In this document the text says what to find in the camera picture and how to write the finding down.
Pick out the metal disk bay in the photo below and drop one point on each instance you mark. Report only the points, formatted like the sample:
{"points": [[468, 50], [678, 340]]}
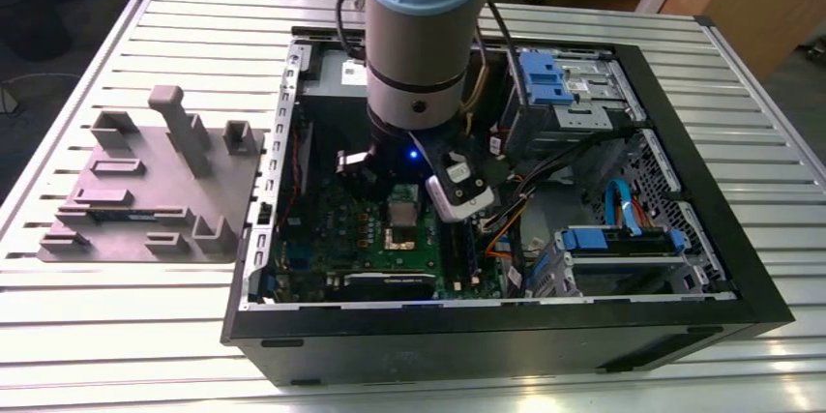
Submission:
{"points": [[619, 260]]}

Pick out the black RAM slot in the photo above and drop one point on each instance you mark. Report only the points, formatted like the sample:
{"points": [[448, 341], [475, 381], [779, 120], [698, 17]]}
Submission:
{"points": [[455, 258], [467, 258], [447, 258], [476, 258]]}

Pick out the RAM stick with blue label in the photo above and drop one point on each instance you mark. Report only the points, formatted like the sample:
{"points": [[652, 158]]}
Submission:
{"points": [[123, 215]]}

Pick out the grey parts rack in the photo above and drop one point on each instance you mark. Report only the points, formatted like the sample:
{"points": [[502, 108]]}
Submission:
{"points": [[161, 219]]}

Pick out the blue plastic drive bracket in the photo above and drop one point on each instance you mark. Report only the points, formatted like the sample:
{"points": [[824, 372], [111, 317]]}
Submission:
{"points": [[544, 79]]}

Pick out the CPU with silver top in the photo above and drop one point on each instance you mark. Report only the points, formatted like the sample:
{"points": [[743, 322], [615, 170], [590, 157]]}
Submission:
{"points": [[403, 215]]}

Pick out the green motherboard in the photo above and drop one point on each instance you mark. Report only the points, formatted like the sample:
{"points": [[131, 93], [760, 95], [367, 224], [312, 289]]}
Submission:
{"points": [[393, 263]]}

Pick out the grey power supply unit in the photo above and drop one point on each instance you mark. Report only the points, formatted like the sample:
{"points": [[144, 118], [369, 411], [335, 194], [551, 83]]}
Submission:
{"points": [[328, 69]]}

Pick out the black chair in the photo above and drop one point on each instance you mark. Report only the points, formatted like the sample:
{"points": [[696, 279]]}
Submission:
{"points": [[38, 21]]}

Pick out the metal drive cage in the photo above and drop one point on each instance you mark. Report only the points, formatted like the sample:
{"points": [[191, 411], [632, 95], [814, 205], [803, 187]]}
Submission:
{"points": [[580, 118]]}

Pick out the black disk blue carrier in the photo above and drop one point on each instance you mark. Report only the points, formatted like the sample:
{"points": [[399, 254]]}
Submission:
{"points": [[583, 240]]}

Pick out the black PC case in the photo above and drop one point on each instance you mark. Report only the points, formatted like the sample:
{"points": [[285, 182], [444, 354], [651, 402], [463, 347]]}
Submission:
{"points": [[451, 350]]}

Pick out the black graphics card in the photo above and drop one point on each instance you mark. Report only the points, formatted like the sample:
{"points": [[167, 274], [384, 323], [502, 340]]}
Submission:
{"points": [[387, 285]]}

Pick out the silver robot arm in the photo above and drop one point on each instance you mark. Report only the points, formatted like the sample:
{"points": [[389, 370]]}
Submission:
{"points": [[419, 45]]}

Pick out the blue expansion slot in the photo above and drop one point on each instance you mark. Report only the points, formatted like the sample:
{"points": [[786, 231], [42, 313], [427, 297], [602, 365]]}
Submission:
{"points": [[299, 258]]}

